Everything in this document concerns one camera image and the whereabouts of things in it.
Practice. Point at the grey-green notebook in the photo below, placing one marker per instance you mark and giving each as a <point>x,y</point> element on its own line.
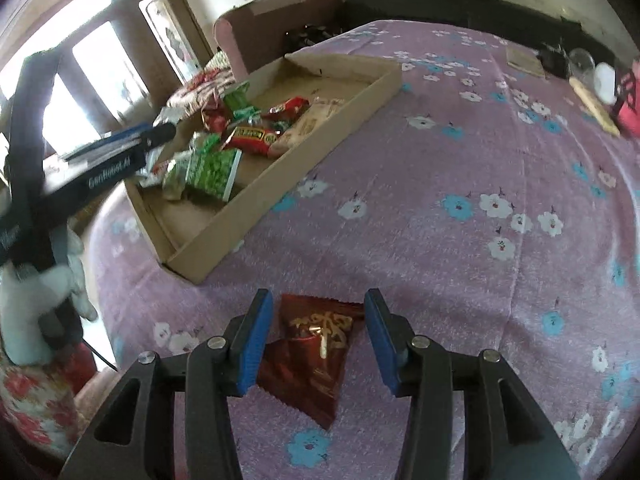
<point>525,60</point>

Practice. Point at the purple floral tablecloth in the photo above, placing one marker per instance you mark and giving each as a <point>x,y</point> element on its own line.
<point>425,185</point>

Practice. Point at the bright red snack packet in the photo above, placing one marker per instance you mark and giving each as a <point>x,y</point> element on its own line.
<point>250,139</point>

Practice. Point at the long beige bread packet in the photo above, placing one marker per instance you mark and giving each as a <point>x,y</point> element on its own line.
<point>300,132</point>

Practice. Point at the decorated door panel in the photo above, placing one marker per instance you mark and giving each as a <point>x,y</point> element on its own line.
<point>170,35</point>

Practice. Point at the person's left forearm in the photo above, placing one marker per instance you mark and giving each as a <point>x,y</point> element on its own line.
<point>35,400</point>

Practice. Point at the red and gold snack packet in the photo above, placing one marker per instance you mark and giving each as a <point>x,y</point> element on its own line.
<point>310,365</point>

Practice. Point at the shallow cardboard box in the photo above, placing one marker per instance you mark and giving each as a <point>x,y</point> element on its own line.
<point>200,222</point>

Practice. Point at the clear glass cup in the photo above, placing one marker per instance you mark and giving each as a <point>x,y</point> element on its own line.
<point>582,62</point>

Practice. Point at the clear green-ended snack packet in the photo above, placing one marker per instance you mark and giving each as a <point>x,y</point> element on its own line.
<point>172,177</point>

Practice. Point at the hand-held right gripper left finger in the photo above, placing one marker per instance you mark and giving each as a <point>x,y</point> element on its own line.
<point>255,345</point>

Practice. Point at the glass door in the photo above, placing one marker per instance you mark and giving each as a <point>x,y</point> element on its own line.
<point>90,60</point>

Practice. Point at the pink box with black print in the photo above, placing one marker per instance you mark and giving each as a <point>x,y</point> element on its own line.
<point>631,105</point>

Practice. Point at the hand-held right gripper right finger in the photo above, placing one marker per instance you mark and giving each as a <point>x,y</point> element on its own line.
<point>382,345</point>

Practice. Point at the white round lid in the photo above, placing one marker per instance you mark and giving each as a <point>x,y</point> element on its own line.
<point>605,82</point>

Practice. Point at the small black device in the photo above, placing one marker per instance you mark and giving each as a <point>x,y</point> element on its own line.
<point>552,62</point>

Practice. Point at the dark red snack packet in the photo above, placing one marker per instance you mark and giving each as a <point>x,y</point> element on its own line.
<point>287,107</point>

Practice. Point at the red floral cloth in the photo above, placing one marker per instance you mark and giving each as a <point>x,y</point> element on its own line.
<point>200,85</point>

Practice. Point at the pile of small black items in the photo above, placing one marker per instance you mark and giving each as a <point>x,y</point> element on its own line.
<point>310,35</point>

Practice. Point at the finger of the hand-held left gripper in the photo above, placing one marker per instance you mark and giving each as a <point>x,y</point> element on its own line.
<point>155,135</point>

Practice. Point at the person's left hand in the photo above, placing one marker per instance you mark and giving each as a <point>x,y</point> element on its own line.
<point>25,315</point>

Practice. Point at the pink brown armchair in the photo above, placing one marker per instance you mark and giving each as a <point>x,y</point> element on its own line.
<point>260,25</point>

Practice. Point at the black sofa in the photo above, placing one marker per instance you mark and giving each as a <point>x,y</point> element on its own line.
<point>450,7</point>

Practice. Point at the long pale biscuit packet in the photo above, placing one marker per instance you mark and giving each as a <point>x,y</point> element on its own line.
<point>595,105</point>

